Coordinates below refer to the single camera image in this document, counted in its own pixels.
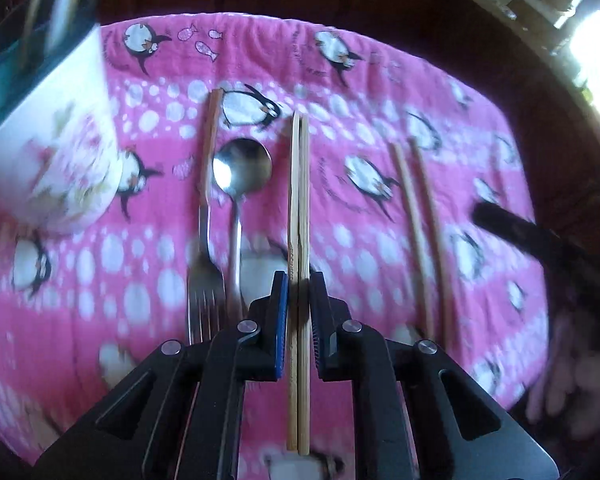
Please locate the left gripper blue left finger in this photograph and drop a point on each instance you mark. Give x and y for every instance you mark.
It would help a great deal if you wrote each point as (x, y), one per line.
(266, 353)

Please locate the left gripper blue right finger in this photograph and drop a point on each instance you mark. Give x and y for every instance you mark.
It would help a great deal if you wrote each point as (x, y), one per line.
(327, 315)

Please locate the wooden handled metal fork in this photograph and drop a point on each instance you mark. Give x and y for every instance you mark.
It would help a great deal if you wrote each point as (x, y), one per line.
(205, 284)

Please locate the light bamboo chopstick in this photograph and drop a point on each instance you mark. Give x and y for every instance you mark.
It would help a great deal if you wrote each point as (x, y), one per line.
(293, 277)
(305, 328)

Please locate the white floral utensil cup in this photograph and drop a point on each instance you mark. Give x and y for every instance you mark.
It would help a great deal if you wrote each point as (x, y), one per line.
(59, 159)

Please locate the white ceramic spoon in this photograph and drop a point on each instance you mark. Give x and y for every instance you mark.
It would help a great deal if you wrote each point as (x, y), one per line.
(59, 23)

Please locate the right white gloved hand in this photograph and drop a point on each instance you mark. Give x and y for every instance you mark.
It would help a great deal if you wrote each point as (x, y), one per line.
(568, 388)

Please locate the stainless steel spoon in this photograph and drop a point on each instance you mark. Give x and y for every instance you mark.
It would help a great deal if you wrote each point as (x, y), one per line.
(241, 167)

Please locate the brown wooden chopstick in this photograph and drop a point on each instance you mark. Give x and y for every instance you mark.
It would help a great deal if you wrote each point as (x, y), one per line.
(426, 314)
(438, 250)

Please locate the pink penguin towel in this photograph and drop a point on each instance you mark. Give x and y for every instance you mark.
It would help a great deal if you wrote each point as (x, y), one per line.
(78, 313)

